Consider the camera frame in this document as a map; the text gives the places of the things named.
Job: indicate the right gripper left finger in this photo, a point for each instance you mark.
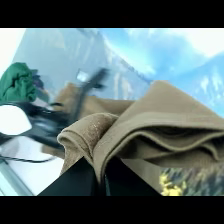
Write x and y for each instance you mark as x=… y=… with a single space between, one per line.
x=78 y=180

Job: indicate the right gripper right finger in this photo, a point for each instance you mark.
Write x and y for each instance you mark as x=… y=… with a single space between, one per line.
x=125 y=180

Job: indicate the brown T-shirt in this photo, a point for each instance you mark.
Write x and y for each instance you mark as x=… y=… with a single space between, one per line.
x=166 y=113

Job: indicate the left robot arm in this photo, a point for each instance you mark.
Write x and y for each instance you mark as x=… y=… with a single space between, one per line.
x=50 y=120

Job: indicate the green garment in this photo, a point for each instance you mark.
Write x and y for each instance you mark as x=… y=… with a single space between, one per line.
x=16 y=83

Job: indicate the silver frame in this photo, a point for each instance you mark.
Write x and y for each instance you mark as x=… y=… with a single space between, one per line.
x=11 y=180

